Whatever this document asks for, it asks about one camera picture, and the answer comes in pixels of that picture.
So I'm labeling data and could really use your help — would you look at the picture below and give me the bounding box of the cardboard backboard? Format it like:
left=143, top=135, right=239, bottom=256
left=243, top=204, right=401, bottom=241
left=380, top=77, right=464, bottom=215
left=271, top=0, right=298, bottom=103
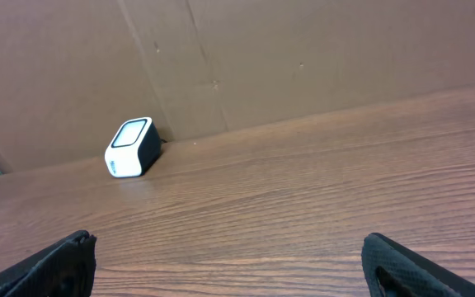
left=0, top=0, right=475, bottom=172

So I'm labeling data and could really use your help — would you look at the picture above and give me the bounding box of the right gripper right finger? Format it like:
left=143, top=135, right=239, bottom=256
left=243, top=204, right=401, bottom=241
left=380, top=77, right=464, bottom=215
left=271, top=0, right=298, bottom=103
left=361, top=233, right=475, bottom=297

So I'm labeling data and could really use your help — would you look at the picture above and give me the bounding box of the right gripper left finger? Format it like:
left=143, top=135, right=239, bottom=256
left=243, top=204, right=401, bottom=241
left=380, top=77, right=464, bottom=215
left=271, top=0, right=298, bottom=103
left=0, top=230, right=96, bottom=297

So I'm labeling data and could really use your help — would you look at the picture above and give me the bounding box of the white barcode scanner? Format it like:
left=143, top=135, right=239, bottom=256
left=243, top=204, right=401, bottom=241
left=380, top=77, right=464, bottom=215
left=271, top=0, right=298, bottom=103
left=105, top=117, right=162, bottom=178

